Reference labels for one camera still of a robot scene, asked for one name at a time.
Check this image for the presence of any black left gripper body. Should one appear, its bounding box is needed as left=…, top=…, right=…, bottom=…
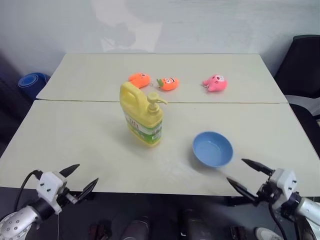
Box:
left=58, top=177, right=85, bottom=207

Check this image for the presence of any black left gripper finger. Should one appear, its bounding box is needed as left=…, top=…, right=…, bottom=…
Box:
left=59, top=163, right=81, bottom=179
left=77, top=177, right=99, bottom=202

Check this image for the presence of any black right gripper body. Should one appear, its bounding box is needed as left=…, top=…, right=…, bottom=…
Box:
left=256, top=174, right=279, bottom=205

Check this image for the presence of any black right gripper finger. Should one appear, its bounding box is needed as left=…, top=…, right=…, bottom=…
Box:
left=241, top=158, right=275, bottom=176
left=226, top=176, right=260, bottom=203

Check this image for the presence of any yellow detergent pump bottle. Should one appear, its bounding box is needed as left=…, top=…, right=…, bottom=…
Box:
left=119, top=81, right=169, bottom=148

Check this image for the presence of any blue plastic bowl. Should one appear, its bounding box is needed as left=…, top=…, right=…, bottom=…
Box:
left=191, top=131, right=234, bottom=168

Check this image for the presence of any white shoe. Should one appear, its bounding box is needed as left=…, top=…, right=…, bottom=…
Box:
left=254, top=226, right=282, bottom=240

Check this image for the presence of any dark rounded shape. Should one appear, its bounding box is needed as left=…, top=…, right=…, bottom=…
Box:
left=121, top=216, right=151, bottom=240

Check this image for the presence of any pink plush toy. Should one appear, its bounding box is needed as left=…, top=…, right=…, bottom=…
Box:
left=202, top=73, right=229, bottom=94

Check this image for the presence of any black office chair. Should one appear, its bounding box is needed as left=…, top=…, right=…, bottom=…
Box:
left=273, top=34, right=320, bottom=161

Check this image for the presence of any orange plush toy with legs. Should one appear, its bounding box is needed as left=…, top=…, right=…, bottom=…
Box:
left=128, top=72, right=152, bottom=89

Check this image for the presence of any orange carrot plush toy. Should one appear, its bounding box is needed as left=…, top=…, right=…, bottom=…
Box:
left=156, top=76, right=180, bottom=92

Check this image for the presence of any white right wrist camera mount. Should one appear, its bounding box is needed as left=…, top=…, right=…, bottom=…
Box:
left=268, top=168, right=298, bottom=209

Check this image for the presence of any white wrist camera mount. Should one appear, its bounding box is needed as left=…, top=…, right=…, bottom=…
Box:
left=268, top=168, right=298, bottom=209
left=35, top=171, right=68, bottom=215

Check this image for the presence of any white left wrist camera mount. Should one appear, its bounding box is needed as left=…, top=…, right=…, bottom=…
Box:
left=35, top=171, right=68, bottom=215

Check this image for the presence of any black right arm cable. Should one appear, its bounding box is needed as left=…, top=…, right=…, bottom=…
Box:
left=267, top=201, right=287, bottom=240

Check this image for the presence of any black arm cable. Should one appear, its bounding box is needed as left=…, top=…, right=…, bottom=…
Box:
left=267, top=201, right=287, bottom=240
left=14, top=169, right=42, bottom=211

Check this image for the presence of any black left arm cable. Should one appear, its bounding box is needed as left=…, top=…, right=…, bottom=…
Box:
left=14, top=169, right=42, bottom=211

